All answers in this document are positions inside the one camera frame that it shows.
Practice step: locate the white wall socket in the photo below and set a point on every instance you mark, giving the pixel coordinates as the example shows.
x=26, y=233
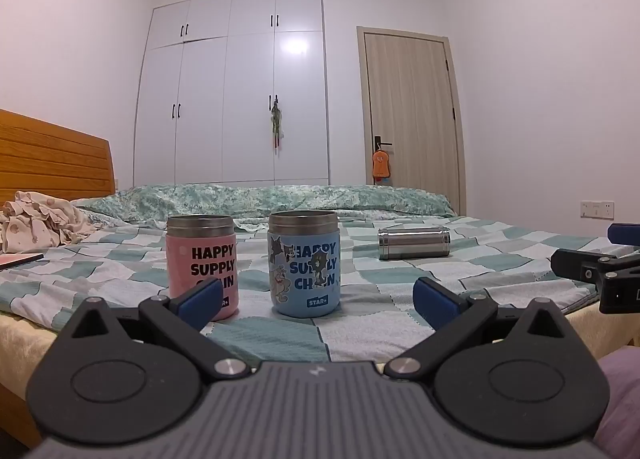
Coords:
x=597, y=209

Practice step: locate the blue cartoon printed cup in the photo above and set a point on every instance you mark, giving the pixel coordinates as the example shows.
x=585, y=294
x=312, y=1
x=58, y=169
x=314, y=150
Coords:
x=304, y=264

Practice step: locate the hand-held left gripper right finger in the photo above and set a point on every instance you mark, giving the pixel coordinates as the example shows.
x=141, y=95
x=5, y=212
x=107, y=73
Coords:
x=434, y=300

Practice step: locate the orange hanging pouch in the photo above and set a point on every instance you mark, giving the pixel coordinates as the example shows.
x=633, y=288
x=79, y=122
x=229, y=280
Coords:
x=381, y=164

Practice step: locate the green floral quilt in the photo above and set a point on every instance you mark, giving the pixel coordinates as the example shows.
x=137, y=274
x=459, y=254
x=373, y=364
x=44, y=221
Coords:
x=280, y=199

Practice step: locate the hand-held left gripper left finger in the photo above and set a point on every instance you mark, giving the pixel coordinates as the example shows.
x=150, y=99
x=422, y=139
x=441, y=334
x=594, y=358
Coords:
x=199, y=305

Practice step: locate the wooden bed frame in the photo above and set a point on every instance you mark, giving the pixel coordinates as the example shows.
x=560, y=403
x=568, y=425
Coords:
x=15, y=409

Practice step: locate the wooden headboard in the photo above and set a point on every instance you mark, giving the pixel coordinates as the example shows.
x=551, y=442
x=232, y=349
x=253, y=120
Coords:
x=50, y=159

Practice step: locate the flat red book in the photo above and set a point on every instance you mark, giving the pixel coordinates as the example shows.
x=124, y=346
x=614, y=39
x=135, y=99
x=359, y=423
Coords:
x=17, y=260

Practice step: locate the pink printed cup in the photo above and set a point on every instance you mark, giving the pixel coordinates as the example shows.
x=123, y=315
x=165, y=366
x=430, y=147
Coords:
x=200, y=264

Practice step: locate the hanging tassel ornament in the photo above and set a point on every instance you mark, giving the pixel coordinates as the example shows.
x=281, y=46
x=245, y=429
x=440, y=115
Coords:
x=276, y=126

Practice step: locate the white wardrobe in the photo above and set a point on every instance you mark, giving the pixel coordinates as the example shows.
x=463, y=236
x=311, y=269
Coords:
x=230, y=89

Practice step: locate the plain steel cup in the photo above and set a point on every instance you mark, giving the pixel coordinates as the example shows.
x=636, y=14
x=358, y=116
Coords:
x=414, y=243

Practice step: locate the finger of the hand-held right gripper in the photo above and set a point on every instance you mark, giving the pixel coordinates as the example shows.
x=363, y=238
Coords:
x=575, y=263
x=625, y=232

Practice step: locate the checkered green bedsheet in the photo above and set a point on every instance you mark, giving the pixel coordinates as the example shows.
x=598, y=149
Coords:
x=125, y=269

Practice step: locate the light wooden door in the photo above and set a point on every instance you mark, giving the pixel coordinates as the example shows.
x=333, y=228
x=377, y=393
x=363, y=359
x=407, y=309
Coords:
x=410, y=109

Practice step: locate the pink clothing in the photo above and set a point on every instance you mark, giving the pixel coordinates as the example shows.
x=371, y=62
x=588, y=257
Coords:
x=622, y=399

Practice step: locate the beige dotted cloth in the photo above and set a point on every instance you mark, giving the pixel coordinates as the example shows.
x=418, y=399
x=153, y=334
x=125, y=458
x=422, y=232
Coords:
x=35, y=224

